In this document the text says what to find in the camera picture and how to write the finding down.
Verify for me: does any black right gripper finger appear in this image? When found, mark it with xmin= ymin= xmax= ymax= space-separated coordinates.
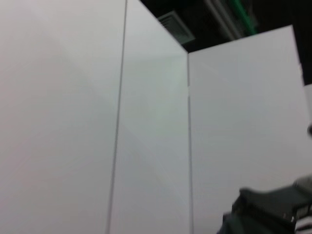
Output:
xmin=280 ymin=204 xmax=312 ymax=232

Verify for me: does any yellow grey towel black trim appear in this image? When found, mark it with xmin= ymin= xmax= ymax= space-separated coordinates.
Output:
xmin=217 ymin=177 xmax=312 ymax=234

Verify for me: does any green ceiling pipe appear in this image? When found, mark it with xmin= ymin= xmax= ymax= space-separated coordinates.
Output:
xmin=230 ymin=0 xmax=259 ymax=35

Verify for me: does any white ceiling pipe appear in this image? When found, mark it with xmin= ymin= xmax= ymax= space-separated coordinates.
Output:
xmin=203 ymin=0 xmax=239 ymax=41

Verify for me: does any ceiling air vent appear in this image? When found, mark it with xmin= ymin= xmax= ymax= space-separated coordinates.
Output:
xmin=157 ymin=10 xmax=196 ymax=45

